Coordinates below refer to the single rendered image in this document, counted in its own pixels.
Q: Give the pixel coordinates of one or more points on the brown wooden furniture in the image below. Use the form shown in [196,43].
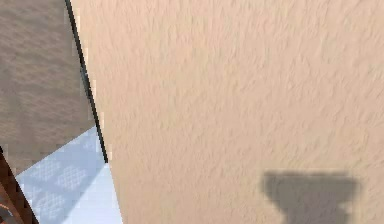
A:
[8,200]

